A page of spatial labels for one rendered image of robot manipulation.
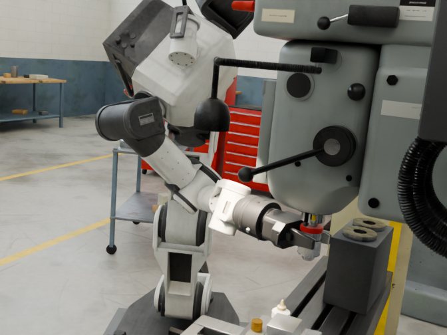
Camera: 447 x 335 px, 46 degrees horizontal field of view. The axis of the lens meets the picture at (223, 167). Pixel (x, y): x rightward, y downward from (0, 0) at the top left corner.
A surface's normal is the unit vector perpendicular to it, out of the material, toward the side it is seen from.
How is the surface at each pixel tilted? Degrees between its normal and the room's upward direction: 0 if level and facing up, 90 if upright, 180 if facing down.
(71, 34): 90
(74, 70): 90
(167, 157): 94
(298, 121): 90
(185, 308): 104
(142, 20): 58
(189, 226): 81
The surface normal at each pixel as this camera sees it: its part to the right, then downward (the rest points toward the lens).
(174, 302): -0.09, 0.43
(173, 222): -0.06, 0.05
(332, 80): -0.43, 0.15
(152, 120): 0.71, 0.00
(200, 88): 0.55, 0.15
